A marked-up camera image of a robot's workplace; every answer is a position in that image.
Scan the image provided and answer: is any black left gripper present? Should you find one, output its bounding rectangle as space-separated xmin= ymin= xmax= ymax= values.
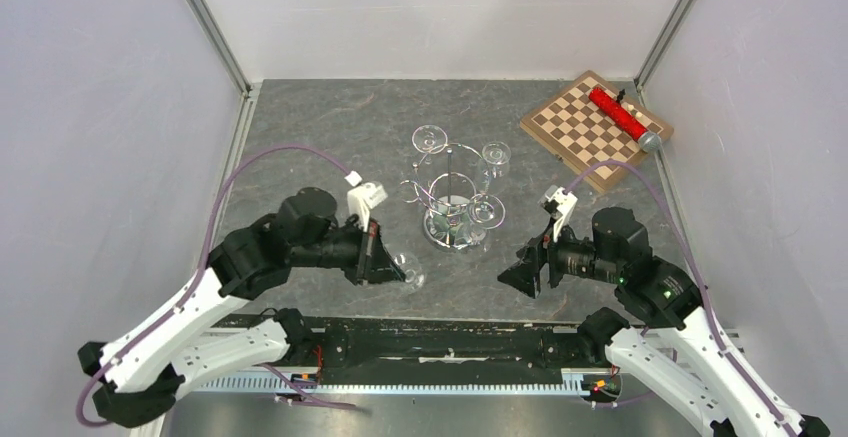
xmin=291 ymin=215 xmax=407 ymax=286

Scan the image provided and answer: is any aluminium frame rail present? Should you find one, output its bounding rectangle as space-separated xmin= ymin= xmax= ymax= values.
xmin=186 ymin=0 xmax=252 ymax=95

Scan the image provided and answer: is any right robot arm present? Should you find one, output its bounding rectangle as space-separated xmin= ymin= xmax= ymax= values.
xmin=497 ymin=207 xmax=831 ymax=436

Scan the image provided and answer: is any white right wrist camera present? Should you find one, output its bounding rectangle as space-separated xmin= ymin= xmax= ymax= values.
xmin=539 ymin=185 xmax=578 ymax=242

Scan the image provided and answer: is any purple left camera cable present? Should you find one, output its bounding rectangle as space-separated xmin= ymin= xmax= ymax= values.
xmin=74 ymin=143 xmax=352 ymax=429

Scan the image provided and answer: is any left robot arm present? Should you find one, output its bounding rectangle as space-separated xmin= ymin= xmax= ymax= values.
xmin=78 ymin=182 xmax=405 ymax=428

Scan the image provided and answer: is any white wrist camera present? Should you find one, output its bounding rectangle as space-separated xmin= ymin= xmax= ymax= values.
xmin=539 ymin=185 xmax=578 ymax=242
xmin=345 ymin=171 xmax=388 ymax=232

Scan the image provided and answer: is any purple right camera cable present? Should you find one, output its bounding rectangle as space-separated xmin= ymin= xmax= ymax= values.
xmin=566 ymin=158 xmax=806 ymax=437

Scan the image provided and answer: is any clear wine glass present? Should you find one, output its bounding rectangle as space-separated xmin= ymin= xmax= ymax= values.
xmin=466 ymin=194 xmax=506 ymax=244
xmin=393 ymin=252 xmax=427 ymax=291
xmin=411 ymin=124 xmax=448 ymax=155

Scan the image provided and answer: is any white cable duct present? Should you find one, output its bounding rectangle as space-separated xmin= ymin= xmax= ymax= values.
xmin=196 ymin=370 xmax=590 ymax=397

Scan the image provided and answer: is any red glitter microphone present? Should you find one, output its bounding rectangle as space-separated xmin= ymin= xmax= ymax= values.
xmin=588 ymin=87 xmax=662 ymax=153

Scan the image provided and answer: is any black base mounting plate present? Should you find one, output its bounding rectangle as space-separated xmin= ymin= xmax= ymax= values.
xmin=278 ymin=317 xmax=608 ymax=386

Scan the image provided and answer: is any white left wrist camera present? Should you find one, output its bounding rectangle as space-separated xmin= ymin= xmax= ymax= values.
xmin=345 ymin=171 xmax=388 ymax=232

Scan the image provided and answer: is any purple camera cable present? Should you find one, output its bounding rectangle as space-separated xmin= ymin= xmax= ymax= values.
xmin=74 ymin=143 xmax=352 ymax=429
xmin=566 ymin=158 xmax=806 ymax=437

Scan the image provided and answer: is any chrome wine glass rack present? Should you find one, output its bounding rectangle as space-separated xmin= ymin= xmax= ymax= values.
xmin=399 ymin=143 xmax=496 ymax=252

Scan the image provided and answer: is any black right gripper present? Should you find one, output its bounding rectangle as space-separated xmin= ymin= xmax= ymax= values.
xmin=496 ymin=213 xmax=622 ymax=296

